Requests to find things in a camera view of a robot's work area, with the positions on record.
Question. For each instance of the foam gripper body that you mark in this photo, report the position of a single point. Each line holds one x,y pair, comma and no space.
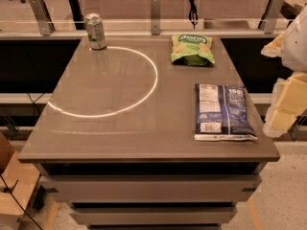
296,45

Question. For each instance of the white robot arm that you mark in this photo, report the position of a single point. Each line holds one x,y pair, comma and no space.
291,45

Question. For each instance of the blue chip bag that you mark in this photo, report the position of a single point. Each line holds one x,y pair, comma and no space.
221,114

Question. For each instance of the green chip bag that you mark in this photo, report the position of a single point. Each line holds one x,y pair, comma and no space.
192,49

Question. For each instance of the green soda can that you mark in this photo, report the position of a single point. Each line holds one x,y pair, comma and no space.
95,31

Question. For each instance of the cardboard box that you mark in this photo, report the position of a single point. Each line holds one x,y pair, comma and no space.
16,185

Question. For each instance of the right metal railing post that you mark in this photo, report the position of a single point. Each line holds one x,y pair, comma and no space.
269,20

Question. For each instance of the metal railing post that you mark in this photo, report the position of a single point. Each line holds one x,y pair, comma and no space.
42,16
269,20
155,17

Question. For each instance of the middle metal railing post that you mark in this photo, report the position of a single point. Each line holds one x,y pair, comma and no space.
155,17

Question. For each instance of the left metal railing post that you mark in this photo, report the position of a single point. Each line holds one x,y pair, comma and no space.
42,16

